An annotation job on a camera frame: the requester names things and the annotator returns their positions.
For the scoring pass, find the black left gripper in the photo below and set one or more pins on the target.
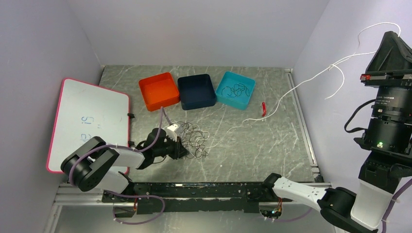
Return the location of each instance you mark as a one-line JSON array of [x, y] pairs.
[[179, 151]]

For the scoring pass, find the red white small card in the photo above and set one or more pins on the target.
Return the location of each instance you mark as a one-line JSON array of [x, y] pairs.
[[263, 108]]

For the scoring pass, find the pink framed whiteboard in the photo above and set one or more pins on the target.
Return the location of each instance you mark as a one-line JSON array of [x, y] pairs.
[[85, 110]]

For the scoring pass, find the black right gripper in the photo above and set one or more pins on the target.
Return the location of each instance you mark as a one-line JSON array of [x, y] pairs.
[[393, 56]]

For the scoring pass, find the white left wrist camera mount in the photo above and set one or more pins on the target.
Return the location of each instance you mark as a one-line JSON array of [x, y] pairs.
[[174, 129]]

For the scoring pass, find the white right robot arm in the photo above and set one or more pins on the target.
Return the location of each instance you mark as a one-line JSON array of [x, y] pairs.
[[387, 138]]

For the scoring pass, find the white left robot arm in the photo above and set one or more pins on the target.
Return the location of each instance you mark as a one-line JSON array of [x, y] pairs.
[[90, 166]]

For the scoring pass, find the teal plastic bin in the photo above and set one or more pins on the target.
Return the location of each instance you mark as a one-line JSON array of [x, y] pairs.
[[235, 90]]

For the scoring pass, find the dark blue plastic bin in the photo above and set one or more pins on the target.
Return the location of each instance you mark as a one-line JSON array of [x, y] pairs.
[[196, 92]]

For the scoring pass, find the orange plastic bin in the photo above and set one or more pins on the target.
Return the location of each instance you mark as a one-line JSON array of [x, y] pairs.
[[159, 91]]

